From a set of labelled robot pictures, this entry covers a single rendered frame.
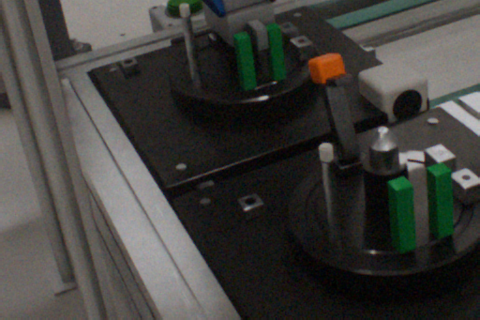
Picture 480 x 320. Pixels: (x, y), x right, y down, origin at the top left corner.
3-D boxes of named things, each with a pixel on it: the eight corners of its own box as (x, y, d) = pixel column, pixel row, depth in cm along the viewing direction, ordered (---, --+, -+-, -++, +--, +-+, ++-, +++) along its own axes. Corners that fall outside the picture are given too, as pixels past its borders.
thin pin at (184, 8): (193, 93, 81) (177, 4, 77) (202, 90, 81) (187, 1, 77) (196, 97, 81) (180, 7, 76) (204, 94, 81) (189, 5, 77)
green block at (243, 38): (239, 85, 81) (232, 34, 79) (252, 82, 82) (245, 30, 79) (245, 91, 80) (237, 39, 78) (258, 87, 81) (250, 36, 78)
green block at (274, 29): (268, 76, 82) (262, 25, 80) (281, 72, 83) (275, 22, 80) (274, 82, 81) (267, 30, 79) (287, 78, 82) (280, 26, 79)
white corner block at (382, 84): (358, 111, 83) (355, 70, 81) (403, 96, 84) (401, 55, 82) (385, 134, 79) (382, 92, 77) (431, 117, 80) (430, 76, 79)
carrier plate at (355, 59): (93, 86, 93) (88, 67, 92) (307, 21, 100) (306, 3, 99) (170, 208, 74) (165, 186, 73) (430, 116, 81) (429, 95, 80)
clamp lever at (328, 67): (332, 160, 68) (306, 60, 67) (356, 151, 69) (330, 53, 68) (352, 166, 65) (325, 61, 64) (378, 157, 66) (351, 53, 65)
